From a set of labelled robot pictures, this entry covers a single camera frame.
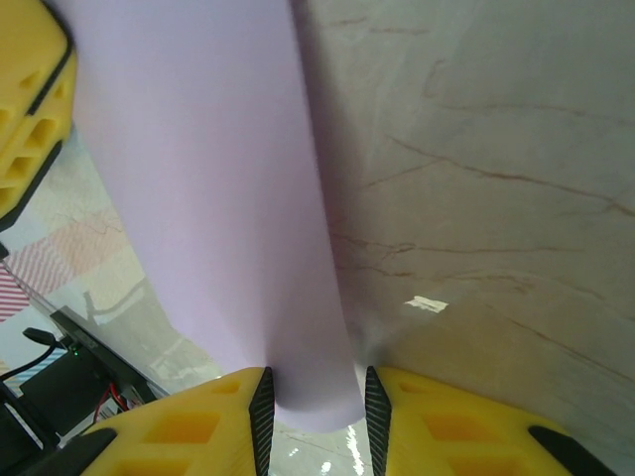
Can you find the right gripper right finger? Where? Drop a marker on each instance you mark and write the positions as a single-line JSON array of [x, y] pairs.
[[471, 436]]

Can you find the purple paper sheet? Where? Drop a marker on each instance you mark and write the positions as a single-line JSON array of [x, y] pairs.
[[198, 149]]

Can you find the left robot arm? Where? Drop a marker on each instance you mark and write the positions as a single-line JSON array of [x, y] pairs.
[[30, 411]]

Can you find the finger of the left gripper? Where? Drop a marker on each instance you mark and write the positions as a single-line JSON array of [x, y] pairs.
[[25, 124]]

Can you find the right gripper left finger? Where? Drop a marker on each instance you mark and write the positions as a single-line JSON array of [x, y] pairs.
[[198, 431]]

